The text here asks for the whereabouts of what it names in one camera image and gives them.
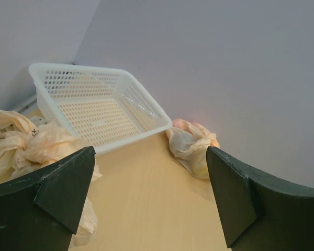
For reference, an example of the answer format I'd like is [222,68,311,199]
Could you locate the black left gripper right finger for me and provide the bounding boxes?
[206,147,314,250]

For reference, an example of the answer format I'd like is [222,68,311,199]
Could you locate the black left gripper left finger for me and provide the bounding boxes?
[0,146,95,250]

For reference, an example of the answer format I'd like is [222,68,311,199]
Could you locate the translucent plastic bag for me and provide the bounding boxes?
[0,110,100,248]

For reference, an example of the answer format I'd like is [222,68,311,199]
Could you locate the knotted plastic bag far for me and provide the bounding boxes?
[166,119,220,180]

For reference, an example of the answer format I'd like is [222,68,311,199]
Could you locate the white plastic mesh basket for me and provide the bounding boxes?
[28,63,172,155]

